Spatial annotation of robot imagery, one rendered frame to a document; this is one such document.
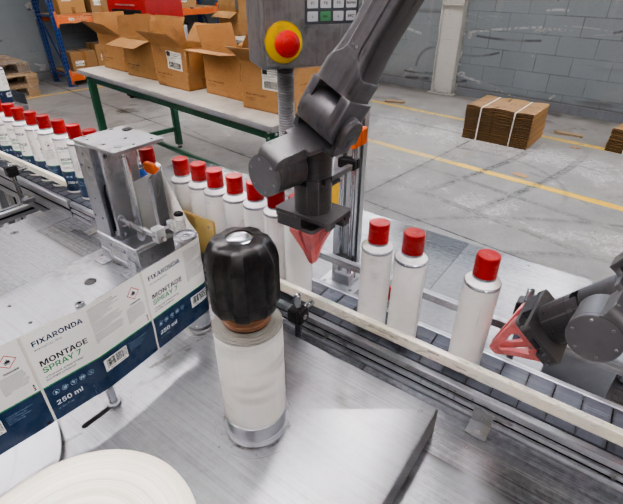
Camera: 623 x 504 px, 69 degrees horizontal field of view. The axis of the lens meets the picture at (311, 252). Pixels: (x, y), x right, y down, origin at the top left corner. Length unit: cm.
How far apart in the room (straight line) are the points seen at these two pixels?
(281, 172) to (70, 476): 39
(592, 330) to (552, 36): 574
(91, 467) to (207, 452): 20
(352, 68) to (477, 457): 56
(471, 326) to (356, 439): 23
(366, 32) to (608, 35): 556
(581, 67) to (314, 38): 549
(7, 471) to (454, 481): 57
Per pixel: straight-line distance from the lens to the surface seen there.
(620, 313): 57
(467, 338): 73
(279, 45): 73
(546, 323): 67
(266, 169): 59
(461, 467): 73
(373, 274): 74
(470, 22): 659
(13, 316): 100
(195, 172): 96
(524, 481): 74
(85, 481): 50
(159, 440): 69
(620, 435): 74
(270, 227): 84
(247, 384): 56
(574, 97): 621
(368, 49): 58
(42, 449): 73
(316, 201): 66
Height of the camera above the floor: 142
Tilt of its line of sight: 32 degrees down
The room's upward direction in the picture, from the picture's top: straight up
